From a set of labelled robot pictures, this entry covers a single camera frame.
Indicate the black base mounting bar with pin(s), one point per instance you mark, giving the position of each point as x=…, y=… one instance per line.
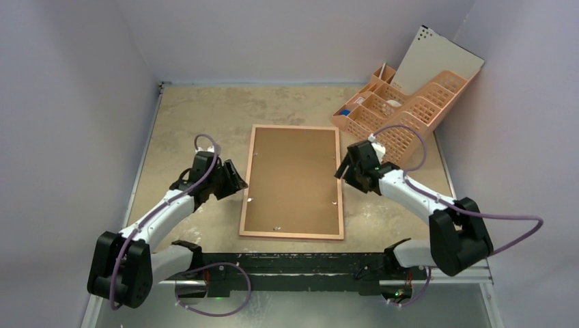
x=368, y=274

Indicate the orange plastic desk organizer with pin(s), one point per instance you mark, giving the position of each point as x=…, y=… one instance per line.
x=422, y=111

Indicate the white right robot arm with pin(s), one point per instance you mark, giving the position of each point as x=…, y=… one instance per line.
x=458, y=237

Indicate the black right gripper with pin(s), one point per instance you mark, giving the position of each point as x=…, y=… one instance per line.
x=351, y=167

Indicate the brown cardboard backing board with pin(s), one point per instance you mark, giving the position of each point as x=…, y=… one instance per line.
x=289, y=181

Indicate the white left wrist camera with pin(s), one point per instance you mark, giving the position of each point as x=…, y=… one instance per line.
x=208, y=148

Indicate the white tape roll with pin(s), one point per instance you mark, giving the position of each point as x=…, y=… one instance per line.
x=393, y=103

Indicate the green white pen upright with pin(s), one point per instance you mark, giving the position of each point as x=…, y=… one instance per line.
x=383, y=68

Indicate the pink picture frame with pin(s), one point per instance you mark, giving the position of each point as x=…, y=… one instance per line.
x=289, y=235

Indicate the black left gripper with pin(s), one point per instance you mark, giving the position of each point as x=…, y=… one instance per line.
x=231, y=186

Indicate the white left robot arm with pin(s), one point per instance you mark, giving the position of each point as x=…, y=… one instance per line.
x=125, y=266

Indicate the aluminium rail frame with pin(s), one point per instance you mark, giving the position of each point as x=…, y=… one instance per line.
x=124, y=269

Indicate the grey perforated board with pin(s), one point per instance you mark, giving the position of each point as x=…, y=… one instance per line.
x=428, y=55

